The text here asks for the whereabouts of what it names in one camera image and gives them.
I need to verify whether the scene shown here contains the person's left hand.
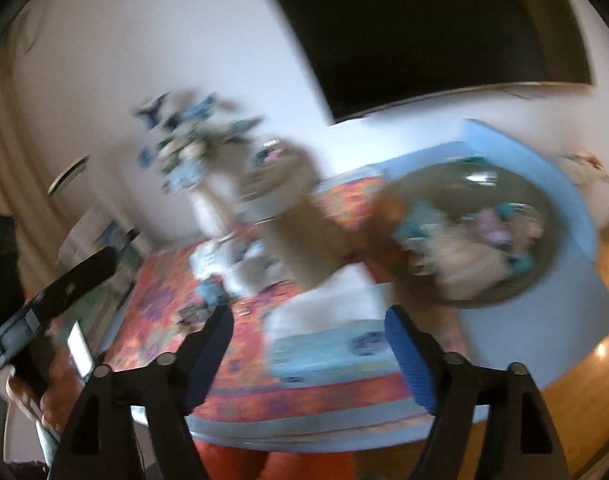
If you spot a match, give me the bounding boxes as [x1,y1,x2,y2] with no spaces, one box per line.
[7,357,86,433]

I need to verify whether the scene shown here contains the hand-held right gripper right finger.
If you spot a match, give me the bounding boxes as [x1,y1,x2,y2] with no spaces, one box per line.
[385,304,570,480]

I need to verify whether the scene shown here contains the person's orange trousers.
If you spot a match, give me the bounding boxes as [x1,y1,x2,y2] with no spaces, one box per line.
[192,437,356,480]

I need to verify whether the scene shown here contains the white ribbed vase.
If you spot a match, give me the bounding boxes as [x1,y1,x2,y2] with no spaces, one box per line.
[189,180,245,247]

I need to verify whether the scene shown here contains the oval wall fixture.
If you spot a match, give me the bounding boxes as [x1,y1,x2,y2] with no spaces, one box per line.
[47,155,91,197]

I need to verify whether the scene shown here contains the round grey basket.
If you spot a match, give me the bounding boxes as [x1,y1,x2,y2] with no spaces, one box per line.
[385,164,560,308]

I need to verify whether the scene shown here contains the floral blanket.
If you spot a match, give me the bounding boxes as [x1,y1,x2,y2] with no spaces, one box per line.
[104,170,435,423]

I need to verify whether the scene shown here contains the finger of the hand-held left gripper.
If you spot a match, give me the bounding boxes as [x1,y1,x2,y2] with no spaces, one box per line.
[32,246,118,322]

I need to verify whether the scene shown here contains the brown teddy bear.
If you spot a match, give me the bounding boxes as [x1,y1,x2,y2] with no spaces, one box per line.
[349,192,413,273]

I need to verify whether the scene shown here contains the beige curtain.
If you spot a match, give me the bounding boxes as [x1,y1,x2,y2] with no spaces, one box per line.
[0,55,38,291]

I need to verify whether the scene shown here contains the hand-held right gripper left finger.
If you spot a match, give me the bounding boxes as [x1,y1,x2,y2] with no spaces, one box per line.
[48,304,234,480]

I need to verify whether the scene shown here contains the white folded cloth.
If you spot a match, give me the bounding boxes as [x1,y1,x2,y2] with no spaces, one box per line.
[267,265,388,341]

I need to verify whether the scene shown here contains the cardboard box with items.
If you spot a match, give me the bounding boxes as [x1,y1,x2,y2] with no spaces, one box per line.
[242,141,318,221]

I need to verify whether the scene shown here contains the light blue printed cloth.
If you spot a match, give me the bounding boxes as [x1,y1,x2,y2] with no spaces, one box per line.
[267,322,411,387]

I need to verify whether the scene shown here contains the blue artificial flowers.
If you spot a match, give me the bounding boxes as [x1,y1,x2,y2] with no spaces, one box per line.
[134,91,265,196]

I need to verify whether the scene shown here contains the black television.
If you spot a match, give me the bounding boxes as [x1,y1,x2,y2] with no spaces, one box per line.
[254,0,599,126]

